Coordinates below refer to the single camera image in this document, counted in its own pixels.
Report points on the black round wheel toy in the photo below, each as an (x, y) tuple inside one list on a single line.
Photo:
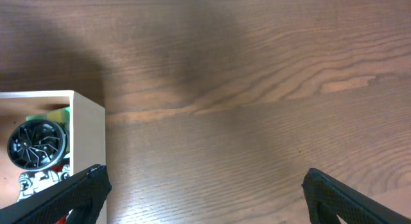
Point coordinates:
[(37, 144)]

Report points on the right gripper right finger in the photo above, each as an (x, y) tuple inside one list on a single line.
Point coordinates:
[(329, 202)]

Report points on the white cardboard box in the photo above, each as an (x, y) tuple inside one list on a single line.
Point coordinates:
[(87, 134)]

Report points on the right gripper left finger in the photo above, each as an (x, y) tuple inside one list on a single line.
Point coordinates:
[(81, 197)]

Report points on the multicoloured puzzle cube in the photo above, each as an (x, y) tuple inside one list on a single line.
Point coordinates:
[(60, 116)]

